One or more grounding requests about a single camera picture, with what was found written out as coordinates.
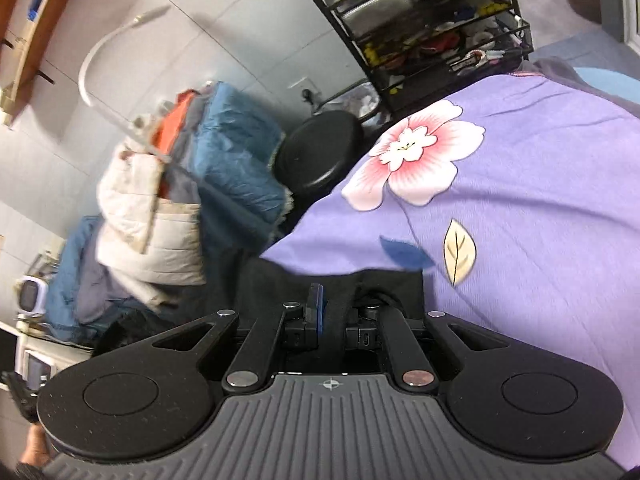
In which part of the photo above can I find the orange garment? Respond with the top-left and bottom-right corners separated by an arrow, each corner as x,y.
150,88 -> 202,155

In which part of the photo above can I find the black wire storage rack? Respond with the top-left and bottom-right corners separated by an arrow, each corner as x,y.
294,0 -> 534,114

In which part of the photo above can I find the person's left forearm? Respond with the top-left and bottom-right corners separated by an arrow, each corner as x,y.
15,422 -> 53,480

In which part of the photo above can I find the cream puffer jacket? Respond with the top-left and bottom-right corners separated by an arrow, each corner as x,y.
94,112 -> 209,309

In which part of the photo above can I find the white gooseneck lamp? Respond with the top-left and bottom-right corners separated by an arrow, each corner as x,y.
78,5 -> 175,162

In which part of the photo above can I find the black round stool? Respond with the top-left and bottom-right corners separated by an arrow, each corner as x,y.
273,109 -> 366,197

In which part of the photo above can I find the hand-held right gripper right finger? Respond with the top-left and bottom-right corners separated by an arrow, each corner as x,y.
345,301 -> 532,392

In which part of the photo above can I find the light blue mattress cover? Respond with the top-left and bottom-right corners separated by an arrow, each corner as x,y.
569,64 -> 640,117

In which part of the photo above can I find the black garment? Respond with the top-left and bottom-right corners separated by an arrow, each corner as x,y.
234,257 -> 432,361

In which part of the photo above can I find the purple floral bedsheet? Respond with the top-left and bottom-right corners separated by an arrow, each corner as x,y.
260,71 -> 640,472

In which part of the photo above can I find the wooden wall shelf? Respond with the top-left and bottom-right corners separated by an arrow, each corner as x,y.
0,0 -> 97,128

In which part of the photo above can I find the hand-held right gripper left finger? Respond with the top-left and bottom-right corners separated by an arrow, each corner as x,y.
125,282 -> 332,395

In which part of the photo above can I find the wire waste bin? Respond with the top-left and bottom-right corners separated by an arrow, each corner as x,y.
311,79 -> 387,127

